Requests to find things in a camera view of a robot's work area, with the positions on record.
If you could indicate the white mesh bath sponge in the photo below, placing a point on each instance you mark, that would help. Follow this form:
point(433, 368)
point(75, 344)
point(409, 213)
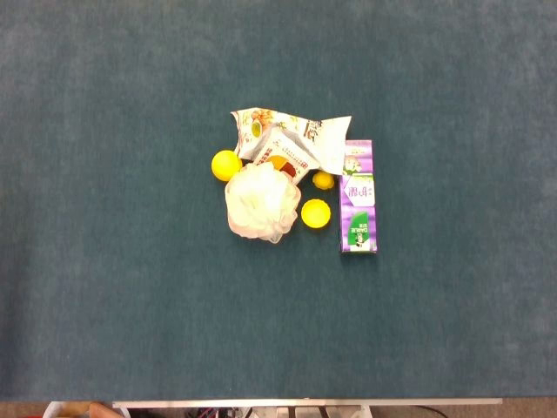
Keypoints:
point(261, 204)

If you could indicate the small white pastry packet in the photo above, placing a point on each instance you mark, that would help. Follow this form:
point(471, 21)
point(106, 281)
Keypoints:
point(283, 152)

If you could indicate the smooth yellow ball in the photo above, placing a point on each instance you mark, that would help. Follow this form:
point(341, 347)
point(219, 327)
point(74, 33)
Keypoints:
point(224, 164)

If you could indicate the purple milk carton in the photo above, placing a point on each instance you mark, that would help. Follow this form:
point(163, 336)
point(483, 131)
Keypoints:
point(359, 196)

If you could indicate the large white snack bag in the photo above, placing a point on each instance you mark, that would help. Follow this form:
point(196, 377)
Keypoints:
point(330, 139)

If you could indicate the yellow scalloped plastic cap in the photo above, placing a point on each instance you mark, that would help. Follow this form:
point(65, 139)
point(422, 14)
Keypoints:
point(315, 213)

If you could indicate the small yellow rubber duck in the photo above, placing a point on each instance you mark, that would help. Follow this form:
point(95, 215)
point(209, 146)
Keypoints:
point(323, 180)

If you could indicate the blue felt table cover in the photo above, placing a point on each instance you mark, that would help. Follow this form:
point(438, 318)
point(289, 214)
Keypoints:
point(130, 65)

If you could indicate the brown object in bin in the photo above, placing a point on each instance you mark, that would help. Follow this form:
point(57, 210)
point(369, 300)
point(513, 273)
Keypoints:
point(102, 411)

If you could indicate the white plastic bin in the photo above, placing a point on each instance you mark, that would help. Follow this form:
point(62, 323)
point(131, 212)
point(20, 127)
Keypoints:
point(50, 411)

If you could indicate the aluminium table edge rail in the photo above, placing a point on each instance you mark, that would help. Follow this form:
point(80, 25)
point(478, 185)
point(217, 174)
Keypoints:
point(304, 402)

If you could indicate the white metal frame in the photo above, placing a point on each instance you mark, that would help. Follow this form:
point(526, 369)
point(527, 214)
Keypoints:
point(304, 413)

